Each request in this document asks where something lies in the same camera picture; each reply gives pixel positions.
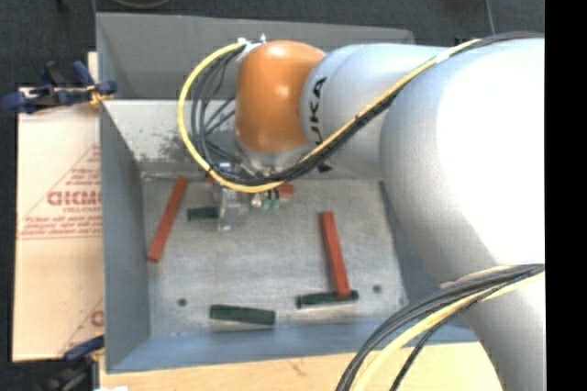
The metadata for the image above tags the dark green flat block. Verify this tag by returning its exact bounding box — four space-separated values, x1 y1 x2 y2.
208 304 277 328
186 206 221 222
294 289 360 310

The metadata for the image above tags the brown cardboard board red print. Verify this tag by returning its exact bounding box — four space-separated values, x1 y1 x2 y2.
10 50 106 363

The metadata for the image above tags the grey metal bin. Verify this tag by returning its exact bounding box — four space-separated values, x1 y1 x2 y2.
94 12 479 374

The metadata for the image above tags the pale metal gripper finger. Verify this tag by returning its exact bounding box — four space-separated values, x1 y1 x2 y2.
219 188 251 213
216 210 245 232

